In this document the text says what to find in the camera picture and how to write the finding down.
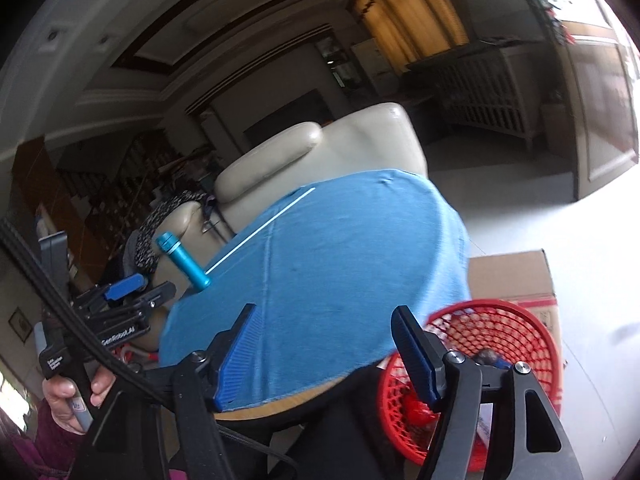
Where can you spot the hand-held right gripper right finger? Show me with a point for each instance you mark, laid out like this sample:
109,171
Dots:
420,360

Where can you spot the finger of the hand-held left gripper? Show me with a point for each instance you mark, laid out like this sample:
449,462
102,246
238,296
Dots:
125,285
160,294

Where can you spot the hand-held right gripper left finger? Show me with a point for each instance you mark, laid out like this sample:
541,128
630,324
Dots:
235,365

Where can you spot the red wrapper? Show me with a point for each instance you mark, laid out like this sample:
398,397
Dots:
420,410

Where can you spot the red mesh basket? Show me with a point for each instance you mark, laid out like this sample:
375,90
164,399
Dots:
500,320

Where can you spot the white cardboard medicine box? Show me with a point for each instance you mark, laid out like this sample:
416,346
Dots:
482,425

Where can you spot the person's left forearm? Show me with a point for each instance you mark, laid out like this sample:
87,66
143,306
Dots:
35,450

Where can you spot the person's left hand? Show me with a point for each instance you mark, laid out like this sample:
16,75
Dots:
62,400

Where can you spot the grey cloth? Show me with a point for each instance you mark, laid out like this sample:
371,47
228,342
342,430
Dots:
131,255

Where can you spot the red white toy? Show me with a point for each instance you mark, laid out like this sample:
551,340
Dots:
145,356

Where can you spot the teal thermos bottle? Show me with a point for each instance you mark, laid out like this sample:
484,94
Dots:
185,262

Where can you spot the black white dotted cloth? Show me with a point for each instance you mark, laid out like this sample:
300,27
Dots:
155,220

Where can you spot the wooden staircase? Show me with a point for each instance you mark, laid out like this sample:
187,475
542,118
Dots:
120,185

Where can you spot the white thin stick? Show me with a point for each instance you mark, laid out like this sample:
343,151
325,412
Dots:
260,230

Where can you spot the large cardboard box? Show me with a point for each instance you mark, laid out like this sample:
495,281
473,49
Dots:
510,275

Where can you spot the blue tablecloth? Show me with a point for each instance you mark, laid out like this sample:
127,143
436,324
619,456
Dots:
325,270

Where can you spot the black television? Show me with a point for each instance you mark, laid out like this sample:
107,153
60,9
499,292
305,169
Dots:
290,120

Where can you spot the beige leather sofa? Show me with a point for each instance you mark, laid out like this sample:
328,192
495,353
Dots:
370,145

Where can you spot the wooden crib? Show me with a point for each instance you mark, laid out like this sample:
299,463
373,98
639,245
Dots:
480,95

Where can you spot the white standing air conditioner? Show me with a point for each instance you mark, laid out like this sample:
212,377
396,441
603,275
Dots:
370,65

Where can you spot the glass door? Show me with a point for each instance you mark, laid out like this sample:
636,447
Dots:
600,100

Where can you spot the yellow curtain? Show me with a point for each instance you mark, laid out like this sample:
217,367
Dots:
405,10

